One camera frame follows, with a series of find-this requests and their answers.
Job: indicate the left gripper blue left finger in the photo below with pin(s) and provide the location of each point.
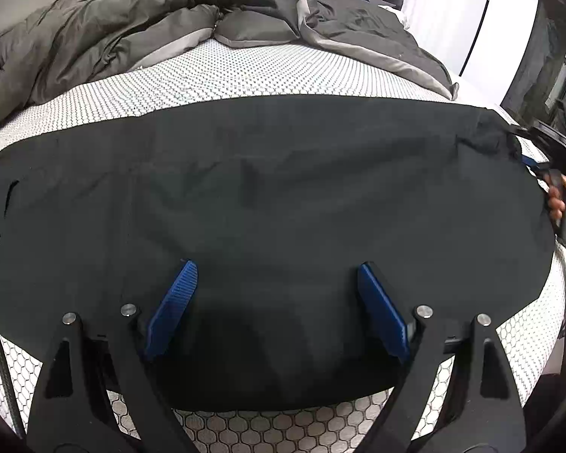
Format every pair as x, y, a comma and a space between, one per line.
95, 393

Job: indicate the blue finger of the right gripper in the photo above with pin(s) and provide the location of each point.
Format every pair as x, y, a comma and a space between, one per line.
529, 162

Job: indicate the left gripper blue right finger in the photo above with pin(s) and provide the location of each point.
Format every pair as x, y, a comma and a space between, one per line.
481, 411

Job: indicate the black pants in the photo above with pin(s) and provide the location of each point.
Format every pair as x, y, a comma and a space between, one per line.
278, 200

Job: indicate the white wardrobe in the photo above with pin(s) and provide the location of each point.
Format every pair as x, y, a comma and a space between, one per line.
480, 42

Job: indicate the white honeycomb mattress cover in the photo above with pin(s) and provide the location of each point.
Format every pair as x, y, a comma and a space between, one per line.
213, 71

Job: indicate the dark green duvet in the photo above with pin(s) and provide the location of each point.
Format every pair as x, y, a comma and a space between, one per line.
71, 42

